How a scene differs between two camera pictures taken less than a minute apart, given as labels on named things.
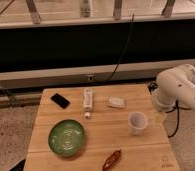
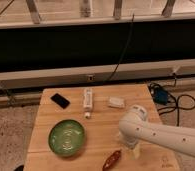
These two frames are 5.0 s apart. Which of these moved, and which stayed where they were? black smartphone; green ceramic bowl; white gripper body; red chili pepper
Moved: white gripper body
Stayed: red chili pepper; green ceramic bowl; black smartphone
